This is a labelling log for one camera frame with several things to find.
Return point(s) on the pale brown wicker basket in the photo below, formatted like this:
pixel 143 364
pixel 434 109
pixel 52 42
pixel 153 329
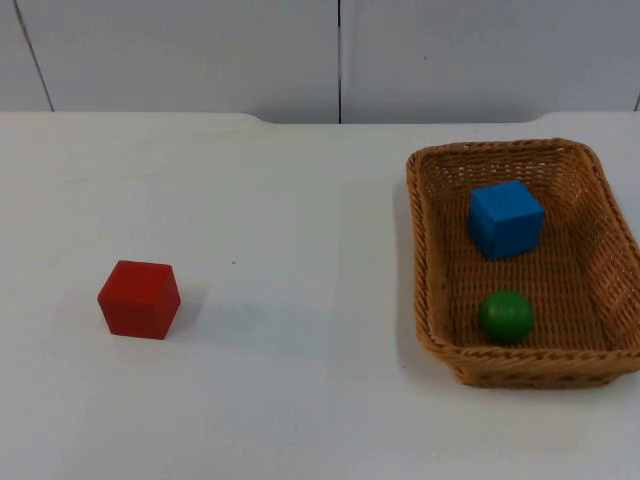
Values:
pixel 520 280

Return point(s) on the red cube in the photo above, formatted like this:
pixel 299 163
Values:
pixel 137 300

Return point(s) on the blue cube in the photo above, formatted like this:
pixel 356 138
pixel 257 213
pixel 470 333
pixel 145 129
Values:
pixel 505 220

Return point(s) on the green ball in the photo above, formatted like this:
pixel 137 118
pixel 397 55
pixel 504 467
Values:
pixel 506 316

